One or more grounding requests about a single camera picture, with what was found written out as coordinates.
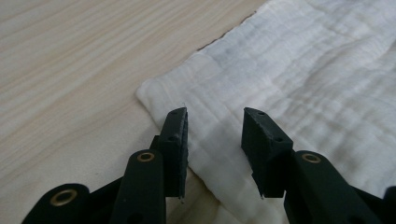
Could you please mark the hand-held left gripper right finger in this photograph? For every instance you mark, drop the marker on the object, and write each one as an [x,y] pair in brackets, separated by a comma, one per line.
[264,155]

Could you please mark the white bear print cloth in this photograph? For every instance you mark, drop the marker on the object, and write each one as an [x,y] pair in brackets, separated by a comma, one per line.
[280,62]

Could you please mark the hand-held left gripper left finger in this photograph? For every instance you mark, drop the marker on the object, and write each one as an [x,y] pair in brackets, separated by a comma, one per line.
[176,155]

